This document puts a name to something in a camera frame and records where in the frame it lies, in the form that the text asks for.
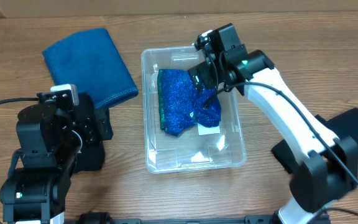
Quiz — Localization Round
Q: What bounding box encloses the blue sequin cloth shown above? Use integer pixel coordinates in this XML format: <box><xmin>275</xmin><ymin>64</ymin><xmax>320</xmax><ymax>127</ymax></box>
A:
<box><xmin>157</xmin><ymin>69</ymin><xmax>221</xmax><ymax>136</ymax></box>

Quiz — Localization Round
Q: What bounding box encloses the black cloth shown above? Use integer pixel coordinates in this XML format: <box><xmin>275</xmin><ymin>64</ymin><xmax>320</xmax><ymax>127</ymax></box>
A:
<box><xmin>315</xmin><ymin>108</ymin><xmax>358</xmax><ymax>144</ymax></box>
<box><xmin>73</xmin><ymin>143</ymin><xmax>106</xmax><ymax>174</ymax></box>
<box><xmin>271</xmin><ymin>139</ymin><xmax>299</xmax><ymax>174</ymax></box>

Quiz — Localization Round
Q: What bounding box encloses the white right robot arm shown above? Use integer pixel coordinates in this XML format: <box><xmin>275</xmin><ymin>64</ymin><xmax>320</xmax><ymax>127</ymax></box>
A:
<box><xmin>189</xmin><ymin>24</ymin><xmax>358</xmax><ymax>223</ymax></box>

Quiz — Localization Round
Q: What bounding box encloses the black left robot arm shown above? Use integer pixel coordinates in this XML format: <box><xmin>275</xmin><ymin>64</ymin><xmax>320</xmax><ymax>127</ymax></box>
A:
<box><xmin>0</xmin><ymin>90</ymin><xmax>113</xmax><ymax>223</ymax></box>

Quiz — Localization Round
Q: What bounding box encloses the white label in container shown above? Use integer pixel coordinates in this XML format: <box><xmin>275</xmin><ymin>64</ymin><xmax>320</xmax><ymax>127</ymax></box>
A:
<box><xmin>198</xmin><ymin>124</ymin><xmax>220</xmax><ymax>136</ymax></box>

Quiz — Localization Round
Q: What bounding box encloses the clear plastic container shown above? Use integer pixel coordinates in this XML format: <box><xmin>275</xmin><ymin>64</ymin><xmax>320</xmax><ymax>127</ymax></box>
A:
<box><xmin>141</xmin><ymin>46</ymin><xmax>247</xmax><ymax>174</ymax></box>

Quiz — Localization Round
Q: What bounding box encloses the dark blue folded towel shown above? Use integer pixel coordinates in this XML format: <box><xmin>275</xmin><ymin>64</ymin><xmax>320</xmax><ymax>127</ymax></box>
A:
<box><xmin>42</xmin><ymin>28</ymin><xmax>139</xmax><ymax>108</ymax></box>

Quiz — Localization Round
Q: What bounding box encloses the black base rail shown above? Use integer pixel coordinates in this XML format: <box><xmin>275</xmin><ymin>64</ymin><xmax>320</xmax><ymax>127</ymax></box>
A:
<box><xmin>76</xmin><ymin>211</ymin><xmax>276</xmax><ymax>224</ymax></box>

